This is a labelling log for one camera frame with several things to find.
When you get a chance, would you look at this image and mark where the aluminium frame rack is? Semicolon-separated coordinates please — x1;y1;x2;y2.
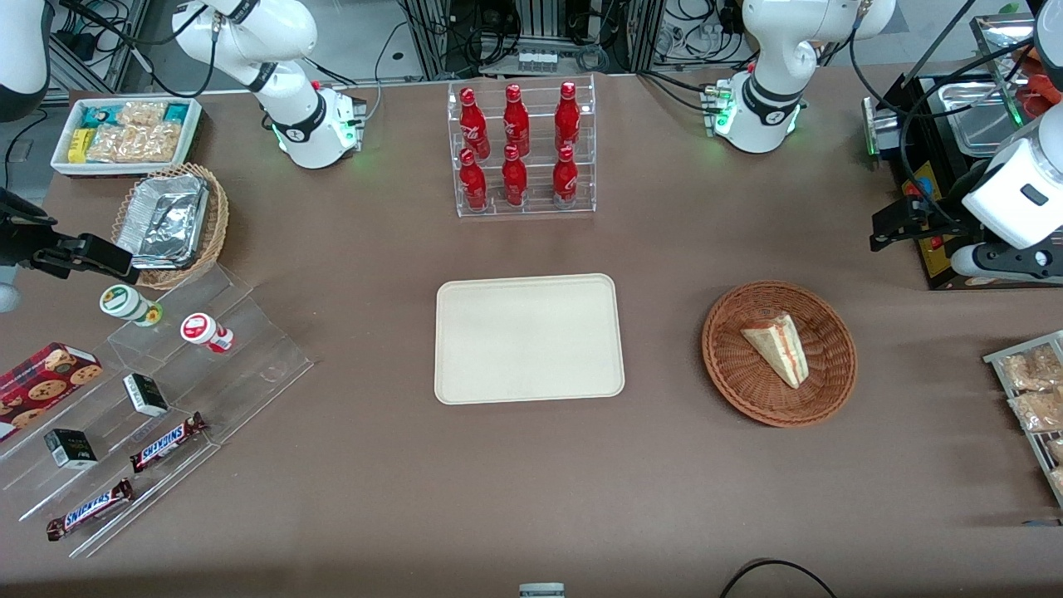
403;0;665;80

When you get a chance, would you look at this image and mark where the triangular sandwich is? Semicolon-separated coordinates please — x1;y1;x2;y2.
741;312;808;390

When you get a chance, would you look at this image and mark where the Snickers chocolate bar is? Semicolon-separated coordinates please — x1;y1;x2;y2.
130;412;208;474
46;478;135;542

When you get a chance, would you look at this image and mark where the clear acrylic bottle rack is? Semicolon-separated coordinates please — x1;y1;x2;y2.
447;75;597;218

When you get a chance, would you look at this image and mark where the brown round wicker basket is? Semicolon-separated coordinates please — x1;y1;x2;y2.
702;281;858;429

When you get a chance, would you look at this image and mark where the clear acrylic step display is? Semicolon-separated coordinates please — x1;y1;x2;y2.
0;264;315;559

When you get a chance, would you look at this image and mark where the red tartan cookie box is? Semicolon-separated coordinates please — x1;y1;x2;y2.
0;342;104;441

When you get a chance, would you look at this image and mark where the black looped cable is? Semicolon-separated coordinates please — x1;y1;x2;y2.
718;559;838;598

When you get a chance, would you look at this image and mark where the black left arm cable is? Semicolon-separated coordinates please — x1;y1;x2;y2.
847;0;1063;225

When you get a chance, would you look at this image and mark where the orange red object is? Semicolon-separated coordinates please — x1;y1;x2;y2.
1017;50;1063;117

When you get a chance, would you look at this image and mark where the cream plastic tray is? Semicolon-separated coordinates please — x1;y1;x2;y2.
434;273;625;405

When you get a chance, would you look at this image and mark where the stainless steel pan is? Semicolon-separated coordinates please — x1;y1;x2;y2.
934;79;1039;159

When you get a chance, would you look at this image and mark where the red cola bottle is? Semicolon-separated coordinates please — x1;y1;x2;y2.
552;145;579;208
555;81;581;152
459;87;491;160
502;83;531;157
459;148;488;211
502;144;528;207

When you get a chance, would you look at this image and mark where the red lidded yogurt cup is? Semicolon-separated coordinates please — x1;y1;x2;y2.
180;312;235;354

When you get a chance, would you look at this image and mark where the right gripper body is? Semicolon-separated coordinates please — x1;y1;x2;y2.
0;220;34;268

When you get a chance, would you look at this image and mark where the light tan wicker basket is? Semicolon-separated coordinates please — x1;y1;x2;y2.
112;162;230;290

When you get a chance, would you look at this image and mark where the aluminium foil container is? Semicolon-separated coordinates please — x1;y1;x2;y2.
116;173;210;271

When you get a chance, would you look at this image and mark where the black food warmer appliance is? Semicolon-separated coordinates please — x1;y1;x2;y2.
862;12;1063;292

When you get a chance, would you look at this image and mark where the metal wire rack tray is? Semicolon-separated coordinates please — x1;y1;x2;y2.
983;331;1063;507

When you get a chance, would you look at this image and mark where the white rectangular snack bin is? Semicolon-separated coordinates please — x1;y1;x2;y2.
50;97;203;179

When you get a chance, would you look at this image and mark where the green lidded yogurt cup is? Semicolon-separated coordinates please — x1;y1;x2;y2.
100;284;164;327

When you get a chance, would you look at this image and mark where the small black box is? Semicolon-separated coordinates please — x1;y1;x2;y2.
44;429;98;470
123;373;169;418

